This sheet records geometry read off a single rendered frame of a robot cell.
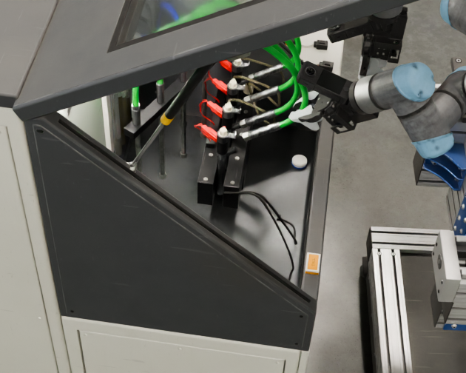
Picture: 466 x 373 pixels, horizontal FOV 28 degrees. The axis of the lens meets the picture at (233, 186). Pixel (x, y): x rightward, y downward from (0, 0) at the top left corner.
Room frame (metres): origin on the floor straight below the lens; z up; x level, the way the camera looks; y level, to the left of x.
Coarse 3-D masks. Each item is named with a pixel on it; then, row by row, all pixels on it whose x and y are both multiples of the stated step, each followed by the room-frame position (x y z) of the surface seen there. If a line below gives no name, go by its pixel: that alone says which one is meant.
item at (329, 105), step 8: (352, 88) 1.36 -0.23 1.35; (320, 96) 1.41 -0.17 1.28; (352, 96) 1.35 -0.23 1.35; (320, 104) 1.38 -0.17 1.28; (328, 104) 1.37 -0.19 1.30; (336, 104) 1.37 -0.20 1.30; (344, 104) 1.37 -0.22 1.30; (352, 104) 1.34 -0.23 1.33; (328, 112) 1.36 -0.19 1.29; (336, 112) 1.36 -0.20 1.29; (344, 112) 1.37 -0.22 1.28; (352, 112) 1.37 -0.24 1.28; (360, 112) 1.33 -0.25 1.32; (376, 112) 1.35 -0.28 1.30; (328, 120) 1.38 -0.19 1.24; (336, 120) 1.38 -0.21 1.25; (344, 120) 1.35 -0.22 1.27; (352, 120) 1.37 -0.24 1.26; (360, 120) 1.36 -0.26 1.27; (368, 120) 1.35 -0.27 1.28; (336, 128) 1.37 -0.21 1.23; (352, 128) 1.35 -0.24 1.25
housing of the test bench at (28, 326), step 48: (0, 0) 1.39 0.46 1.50; (48, 0) 1.40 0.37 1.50; (0, 48) 1.26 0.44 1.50; (0, 96) 1.14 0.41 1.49; (0, 144) 1.14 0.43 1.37; (0, 192) 1.15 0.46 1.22; (0, 240) 1.15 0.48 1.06; (0, 288) 1.15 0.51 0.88; (48, 288) 1.14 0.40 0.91; (0, 336) 1.15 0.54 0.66; (48, 336) 1.14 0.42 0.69
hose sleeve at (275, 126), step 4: (272, 124) 1.44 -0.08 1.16; (276, 124) 1.44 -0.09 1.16; (260, 128) 1.44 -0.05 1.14; (264, 128) 1.44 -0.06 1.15; (268, 128) 1.44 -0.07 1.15; (272, 128) 1.43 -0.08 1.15; (276, 128) 1.43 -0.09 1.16; (280, 128) 1.43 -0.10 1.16; (252, 132) 1.44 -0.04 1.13; (256, 132) 1.44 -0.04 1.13; (260, 132) 1.43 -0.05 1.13; (264, 132) 1.43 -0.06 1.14; (268, 132) 1.43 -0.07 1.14; (252, 136) 1.44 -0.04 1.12; (256, 136) 1.44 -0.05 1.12
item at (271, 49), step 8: (264, 48) 1.44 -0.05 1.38; (272, 48) 1.44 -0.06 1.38; (280, 56) 1.44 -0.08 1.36; (288, 64) 1.43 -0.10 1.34; (296, 72) 1.43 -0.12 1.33; (296, 80) 1.43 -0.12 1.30; (136, 88) 1.47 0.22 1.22; (304, 88) 1.43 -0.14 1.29; (136, 96) 1.47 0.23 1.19; (304, 96) 1.43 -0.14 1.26; (136, 104) 1.47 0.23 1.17; (304, 104) 1.43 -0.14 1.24; (288, 120) 1.43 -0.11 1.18
